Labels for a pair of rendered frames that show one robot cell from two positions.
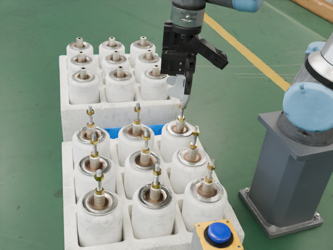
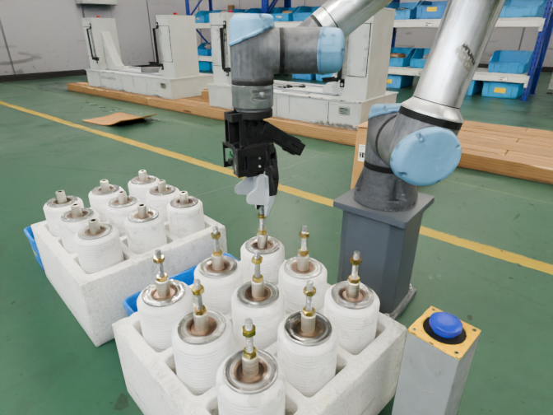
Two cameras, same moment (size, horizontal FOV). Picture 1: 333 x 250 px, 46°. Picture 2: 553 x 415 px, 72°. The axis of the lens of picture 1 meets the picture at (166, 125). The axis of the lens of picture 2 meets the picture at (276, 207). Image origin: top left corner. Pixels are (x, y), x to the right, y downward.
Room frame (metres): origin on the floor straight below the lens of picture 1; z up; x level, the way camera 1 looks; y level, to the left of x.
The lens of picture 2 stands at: (0.23, 0.27, 0.67)
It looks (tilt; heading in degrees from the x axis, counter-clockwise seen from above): 25 degrees down; 332
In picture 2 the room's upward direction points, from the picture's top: straight up
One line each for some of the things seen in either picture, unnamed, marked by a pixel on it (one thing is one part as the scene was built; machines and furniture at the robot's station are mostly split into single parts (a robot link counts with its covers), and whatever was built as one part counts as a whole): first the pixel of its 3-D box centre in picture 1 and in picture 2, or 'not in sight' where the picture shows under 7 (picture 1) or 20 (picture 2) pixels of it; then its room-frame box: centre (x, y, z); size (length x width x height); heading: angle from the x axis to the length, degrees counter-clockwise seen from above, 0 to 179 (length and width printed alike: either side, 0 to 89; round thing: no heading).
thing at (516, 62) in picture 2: not in sight; (511, 61); (2.99, -4.13, 0.36); 0.50 x 0.38 x 0.21; 113
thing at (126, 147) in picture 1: (135, 158); (220, 303); (0.84, 0.08, 0.16); 0.10 x 0.10 x 0.18
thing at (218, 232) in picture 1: (218, 233); (444, 326); (0.47, -0.11, 0.32); 0.04 x 0.04 x 0.02
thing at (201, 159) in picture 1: (192, 156); (303, 268); (0.76, -0.07, 0.25); 0.08 x 0.08 x 0.01
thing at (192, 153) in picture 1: (192, 153); (303, 262); (0.76, -0.07, 0.26); 0.02 x 0.02 x 0.03
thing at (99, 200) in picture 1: (99, 198); (250, 363); (0.58, 0.12, 0.26); 0.02 x 0.02 x 0.03
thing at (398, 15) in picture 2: not in sight; (404, 11); (4.20, -3.62, 0.90); 0.50 x 0.38 x 0.21; 113
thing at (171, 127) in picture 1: (179, 129); (262, 245); (0.87, -0.04, 0.25); 0.08 x 0.08 x 0.01
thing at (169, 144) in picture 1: (176, 155); (262, 280); (0.87, -0.04, 0.16); 0.10 x 0.10 x 0.18
